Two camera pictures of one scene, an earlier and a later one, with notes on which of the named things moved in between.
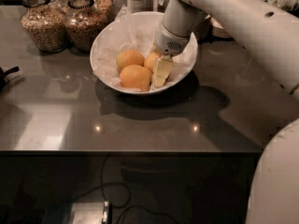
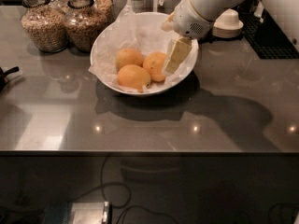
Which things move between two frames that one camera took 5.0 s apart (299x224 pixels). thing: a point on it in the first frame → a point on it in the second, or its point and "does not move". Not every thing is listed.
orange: (129, 57) does not move
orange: (149, 60) does not move
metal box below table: (78, 213) does not move
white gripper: (167, 43) → (188, 20)
